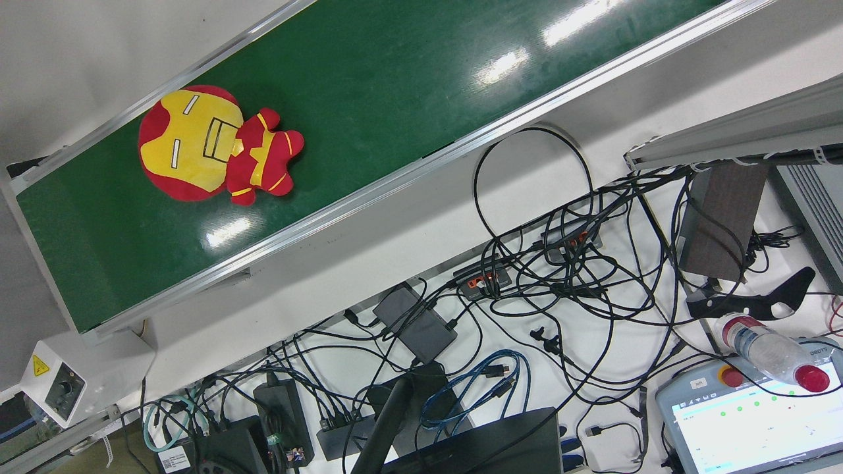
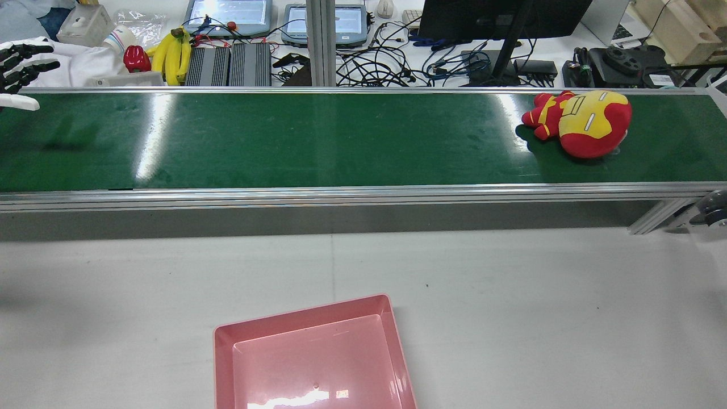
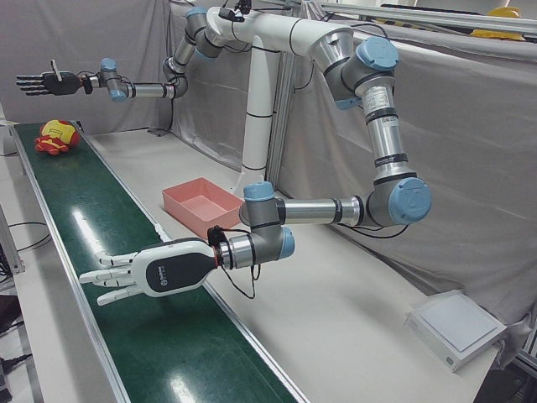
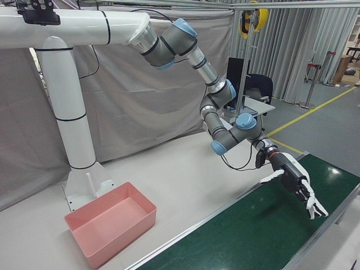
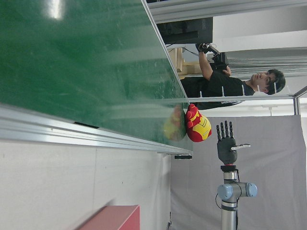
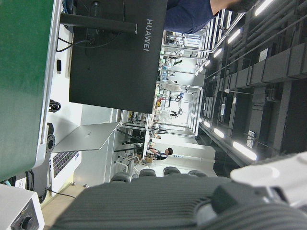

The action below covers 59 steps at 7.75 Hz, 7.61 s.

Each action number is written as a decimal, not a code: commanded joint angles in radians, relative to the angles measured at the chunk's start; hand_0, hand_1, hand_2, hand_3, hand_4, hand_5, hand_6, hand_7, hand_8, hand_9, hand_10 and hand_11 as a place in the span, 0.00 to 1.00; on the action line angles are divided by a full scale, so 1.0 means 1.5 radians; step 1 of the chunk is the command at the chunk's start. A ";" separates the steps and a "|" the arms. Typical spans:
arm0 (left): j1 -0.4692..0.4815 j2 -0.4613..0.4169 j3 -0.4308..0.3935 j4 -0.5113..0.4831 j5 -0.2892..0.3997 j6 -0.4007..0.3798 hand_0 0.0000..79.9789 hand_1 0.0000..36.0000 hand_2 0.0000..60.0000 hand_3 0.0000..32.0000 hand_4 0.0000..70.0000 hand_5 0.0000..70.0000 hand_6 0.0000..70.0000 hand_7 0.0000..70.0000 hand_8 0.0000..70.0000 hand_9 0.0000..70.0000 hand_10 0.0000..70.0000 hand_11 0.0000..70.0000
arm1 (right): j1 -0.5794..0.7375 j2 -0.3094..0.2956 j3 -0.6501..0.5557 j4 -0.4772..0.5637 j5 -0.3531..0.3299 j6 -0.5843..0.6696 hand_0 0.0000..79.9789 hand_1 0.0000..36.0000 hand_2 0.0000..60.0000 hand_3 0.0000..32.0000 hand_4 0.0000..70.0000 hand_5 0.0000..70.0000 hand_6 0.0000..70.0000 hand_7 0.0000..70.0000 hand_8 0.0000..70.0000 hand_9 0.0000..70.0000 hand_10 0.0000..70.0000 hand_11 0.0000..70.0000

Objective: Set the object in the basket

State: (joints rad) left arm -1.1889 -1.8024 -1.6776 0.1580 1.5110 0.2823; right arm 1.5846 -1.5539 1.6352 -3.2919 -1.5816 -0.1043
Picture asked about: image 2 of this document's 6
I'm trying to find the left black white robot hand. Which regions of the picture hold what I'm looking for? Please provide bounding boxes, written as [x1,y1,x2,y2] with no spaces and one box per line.
[0,37,61,111]

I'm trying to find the red yellow plush toy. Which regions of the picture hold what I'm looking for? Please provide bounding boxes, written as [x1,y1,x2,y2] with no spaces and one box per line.
[521,90,632,159]

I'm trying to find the pink plastic basket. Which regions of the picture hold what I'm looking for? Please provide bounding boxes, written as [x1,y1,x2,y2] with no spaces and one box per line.
[214,294,418,409]

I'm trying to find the blue cloth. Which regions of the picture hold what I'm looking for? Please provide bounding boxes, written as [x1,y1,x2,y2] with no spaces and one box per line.
[0,0,77,43]

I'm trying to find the white cloth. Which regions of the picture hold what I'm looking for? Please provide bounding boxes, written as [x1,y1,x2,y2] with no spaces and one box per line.
[0,37,130,89]

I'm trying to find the clear plastic box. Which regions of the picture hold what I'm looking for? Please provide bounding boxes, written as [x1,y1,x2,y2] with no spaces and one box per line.
[56,4,114,47]

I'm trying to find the striped paper cup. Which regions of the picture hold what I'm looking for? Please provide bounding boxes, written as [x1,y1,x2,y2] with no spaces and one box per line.
[102,24,137,55]

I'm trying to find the flat grey box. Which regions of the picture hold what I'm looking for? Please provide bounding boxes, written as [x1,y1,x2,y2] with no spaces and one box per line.
[91,71,165,87]

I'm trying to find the red toy fruit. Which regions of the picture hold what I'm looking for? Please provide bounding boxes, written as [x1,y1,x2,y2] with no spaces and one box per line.
[123,45,152,73]

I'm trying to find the clear plastic bag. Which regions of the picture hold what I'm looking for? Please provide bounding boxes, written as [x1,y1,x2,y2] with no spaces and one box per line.
[116,10,168,43]

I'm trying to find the yellow banana bunch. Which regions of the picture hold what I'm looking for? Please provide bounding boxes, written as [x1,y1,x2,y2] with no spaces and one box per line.
[147,27,193,86]

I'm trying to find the black finned power box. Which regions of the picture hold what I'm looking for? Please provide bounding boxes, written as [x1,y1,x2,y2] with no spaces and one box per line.
[229,43,273,87]
[185,47,231,87]

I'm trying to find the grey teach pendant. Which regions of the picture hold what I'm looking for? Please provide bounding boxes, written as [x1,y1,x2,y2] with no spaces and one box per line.
[183,0,273,39]
[281,3,370,48]

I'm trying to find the black handheld device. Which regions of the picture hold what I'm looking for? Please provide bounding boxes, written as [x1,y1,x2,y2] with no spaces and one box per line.
[273,52,312,87]

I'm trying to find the green conveyor belt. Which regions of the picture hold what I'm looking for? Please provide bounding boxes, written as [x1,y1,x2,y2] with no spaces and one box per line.
[0,86,727,235]

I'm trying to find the black computer monitor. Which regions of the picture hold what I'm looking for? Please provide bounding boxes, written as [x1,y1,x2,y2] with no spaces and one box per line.
[417,0,594,87]

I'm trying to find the black hub box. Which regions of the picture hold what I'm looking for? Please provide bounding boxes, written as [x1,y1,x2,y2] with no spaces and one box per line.
[516,59,559,81]

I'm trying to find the silver laptop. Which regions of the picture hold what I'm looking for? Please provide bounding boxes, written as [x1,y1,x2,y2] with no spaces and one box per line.
[579,0,648,47]

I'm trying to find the black controller device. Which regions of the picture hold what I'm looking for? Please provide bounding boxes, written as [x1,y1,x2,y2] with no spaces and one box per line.
[562,44,682,89]

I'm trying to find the wooden box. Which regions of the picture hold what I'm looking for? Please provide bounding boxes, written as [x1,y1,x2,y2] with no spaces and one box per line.
[632,0,727,66]

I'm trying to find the grey caster wheel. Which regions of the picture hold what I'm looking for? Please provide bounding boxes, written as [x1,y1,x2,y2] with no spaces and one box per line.
[690,190,727,229]

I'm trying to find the red test lead cable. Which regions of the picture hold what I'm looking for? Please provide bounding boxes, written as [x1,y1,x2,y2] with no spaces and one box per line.
[190,22,279,53]

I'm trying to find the aluminium profile post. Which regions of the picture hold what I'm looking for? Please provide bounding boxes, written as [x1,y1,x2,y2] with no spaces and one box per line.
[306,0,337,87]

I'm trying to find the black cable tangle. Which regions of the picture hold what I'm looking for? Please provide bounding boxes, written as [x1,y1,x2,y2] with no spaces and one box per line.
[335,20,421,87]

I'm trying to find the blue cable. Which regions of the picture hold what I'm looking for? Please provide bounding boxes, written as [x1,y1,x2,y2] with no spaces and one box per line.
[409,34,489,77]

